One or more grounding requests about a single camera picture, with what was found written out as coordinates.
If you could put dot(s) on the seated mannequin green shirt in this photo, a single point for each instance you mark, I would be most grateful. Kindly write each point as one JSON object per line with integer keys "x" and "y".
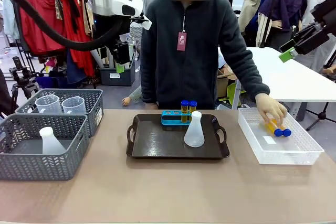
{"x": 134, "y": 95}

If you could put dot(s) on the white table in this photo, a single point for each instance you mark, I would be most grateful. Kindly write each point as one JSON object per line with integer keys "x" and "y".
{"x": 283, "y": 77}

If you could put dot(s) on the person right hand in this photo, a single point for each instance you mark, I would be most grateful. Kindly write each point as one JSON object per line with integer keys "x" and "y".
{"x": 151, "y": 106}

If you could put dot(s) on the maroon hanging tag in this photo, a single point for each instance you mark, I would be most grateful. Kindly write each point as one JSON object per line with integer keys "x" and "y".
{"x": 181, "y": 41}

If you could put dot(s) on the person left forearm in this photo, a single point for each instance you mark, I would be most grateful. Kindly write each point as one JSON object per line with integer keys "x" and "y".
{"x": 252, "y": 77}

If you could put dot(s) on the grey storage bin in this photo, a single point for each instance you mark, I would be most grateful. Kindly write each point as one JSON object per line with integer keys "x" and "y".
{"x": 110, "y": 77}

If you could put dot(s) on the yellow tube blue cap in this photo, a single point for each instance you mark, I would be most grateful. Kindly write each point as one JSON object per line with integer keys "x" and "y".
{"x": 277, "y": 132}
{"x": 185, "y": 108}
{"x": 193, "y": 106}
{"x": 287, "y": 132}

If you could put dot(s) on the blue test tube rack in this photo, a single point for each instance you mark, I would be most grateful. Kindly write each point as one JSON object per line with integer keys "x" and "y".
{"x": 170, "y": 120}

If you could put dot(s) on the black metal clothing rack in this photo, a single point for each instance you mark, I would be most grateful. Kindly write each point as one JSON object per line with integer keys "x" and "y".
{"x": 26, "y": 51}

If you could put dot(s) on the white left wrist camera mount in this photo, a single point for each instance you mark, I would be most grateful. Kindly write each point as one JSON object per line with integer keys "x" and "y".
{"x": 147, "y": 24}

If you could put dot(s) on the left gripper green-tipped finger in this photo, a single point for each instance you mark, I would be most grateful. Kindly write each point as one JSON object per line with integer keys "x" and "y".
{"x": 120, "y": 68}
{"x": 104, "y": 53}

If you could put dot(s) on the red hanging jacket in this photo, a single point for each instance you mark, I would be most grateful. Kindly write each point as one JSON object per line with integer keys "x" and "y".
{"x": 34, "y": 35}

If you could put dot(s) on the white plastic conical flask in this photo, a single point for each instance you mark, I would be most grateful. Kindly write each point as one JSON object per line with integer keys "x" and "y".
{"x": 51, "y": 142}
{"x": 194, "y": 134}

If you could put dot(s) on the red hanging dress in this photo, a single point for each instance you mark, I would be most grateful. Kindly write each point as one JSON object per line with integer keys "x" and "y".
{"x": 81, "y": 58}

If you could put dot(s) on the person left hand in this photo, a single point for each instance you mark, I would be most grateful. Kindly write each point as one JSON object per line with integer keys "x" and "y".
{"x": 271, "y": 108}

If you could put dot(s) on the grey plastic basket with label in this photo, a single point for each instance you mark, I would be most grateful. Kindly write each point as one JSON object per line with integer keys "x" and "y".
{"x": 94, "y": 103}

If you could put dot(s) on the cardboard box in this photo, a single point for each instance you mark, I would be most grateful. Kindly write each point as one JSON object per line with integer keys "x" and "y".
{"x": 225, "y": 79}

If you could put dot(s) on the person right forearm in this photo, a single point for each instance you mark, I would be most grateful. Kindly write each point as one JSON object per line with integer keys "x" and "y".
{"x": 148, "y": 82}

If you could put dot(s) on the black camera on tripod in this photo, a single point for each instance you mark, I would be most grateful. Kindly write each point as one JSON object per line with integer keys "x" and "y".
{"x": 18, "y": 62}

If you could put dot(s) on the dark brown serving tray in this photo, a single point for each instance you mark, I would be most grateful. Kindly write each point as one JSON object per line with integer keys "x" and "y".
{"x": 157, "y": 142}

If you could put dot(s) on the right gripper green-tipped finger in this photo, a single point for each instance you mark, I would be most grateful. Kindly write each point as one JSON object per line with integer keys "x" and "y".
{"x": 312, "y": 44}
{"x": 309, "y": 32}

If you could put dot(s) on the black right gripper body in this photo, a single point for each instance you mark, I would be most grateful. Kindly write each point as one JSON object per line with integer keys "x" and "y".
{"x": 328, "y": 22}

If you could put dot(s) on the black tripod stand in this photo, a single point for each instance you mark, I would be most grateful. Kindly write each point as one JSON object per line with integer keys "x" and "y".
{"x": 321, "y": 115}

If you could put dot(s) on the clear plastic beaker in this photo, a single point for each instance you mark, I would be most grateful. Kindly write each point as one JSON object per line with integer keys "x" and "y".
{"x": 74, "y": 106}
{"x": 48, "y": 104}

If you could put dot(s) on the green chair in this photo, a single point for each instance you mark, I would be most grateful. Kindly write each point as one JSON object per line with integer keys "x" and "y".
{"x": 233, "y": 93}

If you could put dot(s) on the white plastic basket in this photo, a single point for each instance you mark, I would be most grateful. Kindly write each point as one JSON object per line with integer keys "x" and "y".
{"x": 286, "y": 153}

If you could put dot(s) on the large grey plastic basket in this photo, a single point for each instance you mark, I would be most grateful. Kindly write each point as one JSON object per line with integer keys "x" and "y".
{"x": 39, "y": 167}

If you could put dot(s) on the person in dark fleece jacket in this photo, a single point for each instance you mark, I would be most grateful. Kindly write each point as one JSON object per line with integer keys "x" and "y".
{"x": 189, "y": 77}

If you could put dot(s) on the light blue hanging garment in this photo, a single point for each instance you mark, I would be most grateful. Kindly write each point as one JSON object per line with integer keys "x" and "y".
{"x": 9, "y": 16}

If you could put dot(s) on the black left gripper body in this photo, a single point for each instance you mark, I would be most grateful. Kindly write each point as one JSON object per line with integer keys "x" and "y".
{"x": 121, "y": 52}

